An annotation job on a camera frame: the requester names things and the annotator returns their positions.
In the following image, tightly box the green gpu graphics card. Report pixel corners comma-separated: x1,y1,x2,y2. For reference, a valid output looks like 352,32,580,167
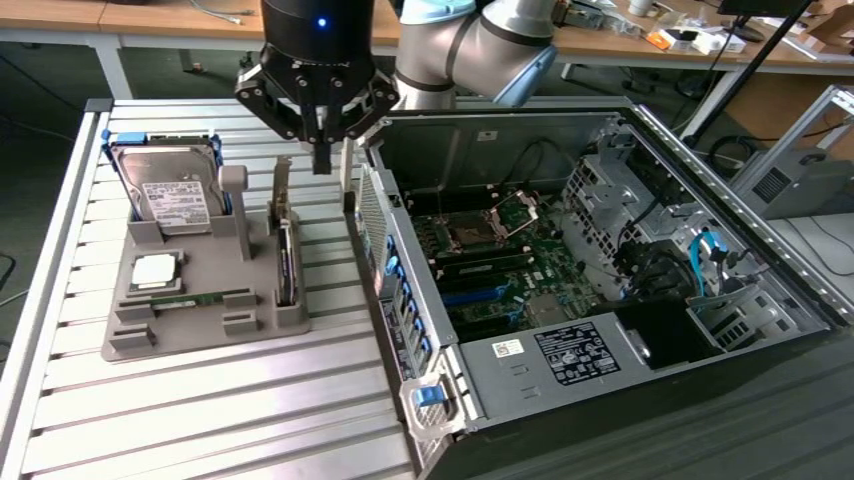
269,154,304,307

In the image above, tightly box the black monitor stand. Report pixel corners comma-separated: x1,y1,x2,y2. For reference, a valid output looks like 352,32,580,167
717,0,771,43

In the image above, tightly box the black wire bundle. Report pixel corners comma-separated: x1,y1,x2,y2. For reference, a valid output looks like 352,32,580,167
613,224,700,304

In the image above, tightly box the black installed ram stick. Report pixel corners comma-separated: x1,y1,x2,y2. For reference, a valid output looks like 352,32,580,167
436,254,534,280

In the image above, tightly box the blue case latch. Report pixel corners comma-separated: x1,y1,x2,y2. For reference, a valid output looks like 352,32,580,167
412,383,448,408

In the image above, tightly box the green motherboard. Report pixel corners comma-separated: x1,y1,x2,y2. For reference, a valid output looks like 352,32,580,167
410,192,604,342

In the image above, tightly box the black plastic shroud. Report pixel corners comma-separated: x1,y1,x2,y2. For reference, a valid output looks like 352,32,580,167
590,298,728,372

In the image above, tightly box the blue expansion slot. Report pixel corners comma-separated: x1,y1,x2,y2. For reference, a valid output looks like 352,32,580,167
440,285,514,308

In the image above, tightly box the light blue wire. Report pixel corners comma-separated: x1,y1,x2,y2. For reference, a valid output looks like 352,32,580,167
689,228,735,300

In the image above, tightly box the open black pc case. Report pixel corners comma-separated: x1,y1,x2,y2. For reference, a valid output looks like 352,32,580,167
341,102,854,480

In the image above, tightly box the grey computer tower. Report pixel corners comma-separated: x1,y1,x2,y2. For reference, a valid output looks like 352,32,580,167
731,147,854,221

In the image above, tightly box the black tripod pole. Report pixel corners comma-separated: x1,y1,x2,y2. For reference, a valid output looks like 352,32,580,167
680,0,820,149

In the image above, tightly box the metal drive cage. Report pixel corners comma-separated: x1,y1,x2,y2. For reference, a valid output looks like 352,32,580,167
560,123,677,251

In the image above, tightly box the green ram stick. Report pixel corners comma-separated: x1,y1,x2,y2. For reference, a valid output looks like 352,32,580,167
150,293,227,308

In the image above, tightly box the silver metal drive unit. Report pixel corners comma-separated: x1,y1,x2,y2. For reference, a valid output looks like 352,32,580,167
557,0,628,32

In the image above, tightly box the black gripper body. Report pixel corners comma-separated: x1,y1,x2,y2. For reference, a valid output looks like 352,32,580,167
258,0,377,109

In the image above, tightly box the cpu socket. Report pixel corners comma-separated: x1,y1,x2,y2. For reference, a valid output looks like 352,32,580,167
444,212,510,252

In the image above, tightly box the wooden desk white frame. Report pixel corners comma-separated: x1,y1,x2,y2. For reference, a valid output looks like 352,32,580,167
552,0,854,149
0,0,402,100

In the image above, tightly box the grey network cable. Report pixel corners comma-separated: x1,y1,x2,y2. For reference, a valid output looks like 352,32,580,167
186,0,261,26

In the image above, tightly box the grey power supply unit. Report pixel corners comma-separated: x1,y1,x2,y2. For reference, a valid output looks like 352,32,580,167
458,313,654,422

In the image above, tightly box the aluminium profile frame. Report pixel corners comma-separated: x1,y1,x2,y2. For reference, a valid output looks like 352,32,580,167
760,83,854,169

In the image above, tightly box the silver chipset heatsink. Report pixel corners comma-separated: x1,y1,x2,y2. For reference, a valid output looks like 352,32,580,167
529,294,570,325

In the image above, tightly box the grey plastic parts rack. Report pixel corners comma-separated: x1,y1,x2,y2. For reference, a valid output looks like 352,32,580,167
99,162,314,362

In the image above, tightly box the orange white small box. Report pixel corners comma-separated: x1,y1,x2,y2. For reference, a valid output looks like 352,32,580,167
645,27,701,53

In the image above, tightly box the metal socket cover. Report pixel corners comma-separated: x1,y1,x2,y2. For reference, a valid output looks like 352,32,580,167
490,191,544,237

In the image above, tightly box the silver cpu chip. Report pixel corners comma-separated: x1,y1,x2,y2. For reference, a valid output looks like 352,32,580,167
129,253,187,292

